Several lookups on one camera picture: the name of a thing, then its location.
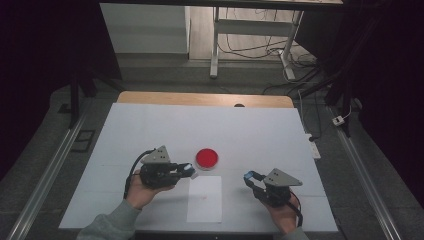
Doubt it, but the round red ink dish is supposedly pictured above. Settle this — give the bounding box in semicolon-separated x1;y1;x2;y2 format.
195;147;220;171

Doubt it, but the black power strip cable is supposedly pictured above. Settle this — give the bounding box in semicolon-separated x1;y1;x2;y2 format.
308;89;324;142

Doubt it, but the person's left hand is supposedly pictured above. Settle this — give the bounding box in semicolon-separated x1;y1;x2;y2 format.
125;172;176;210

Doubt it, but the black floor plate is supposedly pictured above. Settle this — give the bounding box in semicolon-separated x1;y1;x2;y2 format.
70;129;97;154

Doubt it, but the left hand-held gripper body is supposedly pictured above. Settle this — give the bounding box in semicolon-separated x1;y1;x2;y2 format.
139;145;183;190

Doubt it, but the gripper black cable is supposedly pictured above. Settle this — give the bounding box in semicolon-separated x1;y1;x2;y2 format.
123;148;157;200
287;190;305;228

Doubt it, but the white paper sheet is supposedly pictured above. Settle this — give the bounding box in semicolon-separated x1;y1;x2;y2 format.
186;175;223;224

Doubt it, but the aluminium floor rail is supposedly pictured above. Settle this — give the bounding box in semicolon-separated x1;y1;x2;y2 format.
6;111;88;240
328;105;404;240

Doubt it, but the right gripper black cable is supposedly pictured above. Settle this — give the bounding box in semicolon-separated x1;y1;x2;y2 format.
287;190;305;228

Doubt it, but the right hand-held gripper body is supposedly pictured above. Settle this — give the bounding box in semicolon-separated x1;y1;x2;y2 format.
254;168;304;208

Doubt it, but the white cabinet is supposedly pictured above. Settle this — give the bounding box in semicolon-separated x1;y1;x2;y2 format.
99;3;192;55

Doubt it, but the black floor cable bundle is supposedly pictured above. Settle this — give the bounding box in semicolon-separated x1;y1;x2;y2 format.
217;8;319;96

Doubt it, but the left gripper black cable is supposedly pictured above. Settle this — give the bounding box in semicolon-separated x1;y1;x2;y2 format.
123;148;157;200

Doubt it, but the blue and white stamp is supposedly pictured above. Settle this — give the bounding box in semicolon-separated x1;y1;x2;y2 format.
183;162;199;181

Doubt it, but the white standing desk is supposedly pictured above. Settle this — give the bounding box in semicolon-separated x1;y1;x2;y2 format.
99;0;344;81

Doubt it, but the person's right hand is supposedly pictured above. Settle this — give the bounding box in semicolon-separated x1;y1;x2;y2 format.
265;194;301;235

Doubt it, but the black metal stand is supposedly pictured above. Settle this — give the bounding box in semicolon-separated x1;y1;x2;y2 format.
67;64;127;130

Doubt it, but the dark curtain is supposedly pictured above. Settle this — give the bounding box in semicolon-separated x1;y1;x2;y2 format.
296;0;424;209
0;0;123;183

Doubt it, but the white power strip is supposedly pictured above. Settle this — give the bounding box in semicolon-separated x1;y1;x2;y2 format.
304;133;322;160

